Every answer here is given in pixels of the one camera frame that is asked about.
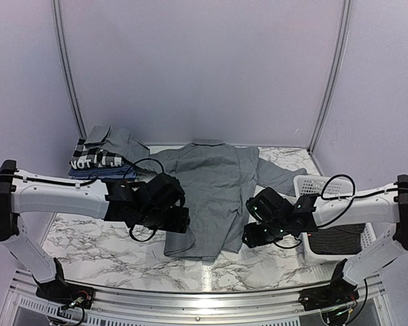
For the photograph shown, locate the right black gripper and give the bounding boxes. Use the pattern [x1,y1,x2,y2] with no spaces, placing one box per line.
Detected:
[242,219,289,249]

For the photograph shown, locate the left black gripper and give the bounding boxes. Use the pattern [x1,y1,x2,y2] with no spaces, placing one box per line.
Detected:
[137,205,190,234]

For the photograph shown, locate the grey long sleeve shirt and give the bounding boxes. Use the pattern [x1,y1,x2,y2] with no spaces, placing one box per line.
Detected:
[84,126,307,261]

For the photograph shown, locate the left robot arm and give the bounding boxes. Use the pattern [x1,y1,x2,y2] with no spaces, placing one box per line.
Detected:
[0,160,190,302]

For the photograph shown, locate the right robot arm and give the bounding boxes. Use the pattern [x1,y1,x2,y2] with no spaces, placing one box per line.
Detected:
[242,174,408,310]

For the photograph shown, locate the blue folded shirt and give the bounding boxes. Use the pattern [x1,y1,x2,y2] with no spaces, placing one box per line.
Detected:
[67,162,137,179]

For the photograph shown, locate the white plastic laundry basket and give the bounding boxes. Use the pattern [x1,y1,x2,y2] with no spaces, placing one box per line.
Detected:
[294,175,376,264]

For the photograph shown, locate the black white plaid shirt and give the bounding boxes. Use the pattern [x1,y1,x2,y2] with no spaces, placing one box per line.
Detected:
[69,139,124,170]

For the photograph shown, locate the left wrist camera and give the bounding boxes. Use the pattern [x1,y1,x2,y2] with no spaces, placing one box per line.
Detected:
[143,173,186,210]

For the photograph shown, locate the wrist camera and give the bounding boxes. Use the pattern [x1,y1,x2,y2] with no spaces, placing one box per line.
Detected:
[246,187,292,224]
[143,173,186,210]

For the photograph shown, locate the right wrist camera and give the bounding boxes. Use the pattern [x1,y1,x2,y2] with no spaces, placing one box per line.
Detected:
[246,187,292,224]

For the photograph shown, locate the aluminium front frame rail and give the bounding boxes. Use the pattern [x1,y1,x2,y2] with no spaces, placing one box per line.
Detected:
[0,269,395,325]

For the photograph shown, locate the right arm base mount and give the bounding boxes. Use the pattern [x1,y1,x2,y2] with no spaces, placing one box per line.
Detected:
[299,281,359,311]

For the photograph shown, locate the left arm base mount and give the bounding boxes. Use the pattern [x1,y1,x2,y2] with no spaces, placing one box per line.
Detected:
[35,280,95,310]

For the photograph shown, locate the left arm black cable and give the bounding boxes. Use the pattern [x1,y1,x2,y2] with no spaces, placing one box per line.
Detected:
[0,158,166,242]

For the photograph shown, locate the right aluminium corner post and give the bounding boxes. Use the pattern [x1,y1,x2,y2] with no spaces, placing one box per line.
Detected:
[307,0,353,156]

